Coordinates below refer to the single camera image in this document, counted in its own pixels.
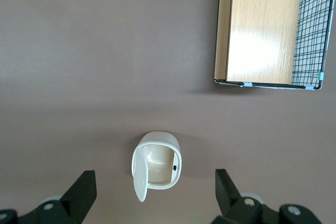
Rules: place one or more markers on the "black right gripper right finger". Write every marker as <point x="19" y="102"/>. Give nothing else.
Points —
<point x="231" y="195"/>

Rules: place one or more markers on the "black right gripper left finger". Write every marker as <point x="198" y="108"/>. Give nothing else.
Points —
<point x="76" y="197"/>

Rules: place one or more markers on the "small white trash can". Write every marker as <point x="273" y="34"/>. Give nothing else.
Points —
<point x="157" y="163"/>

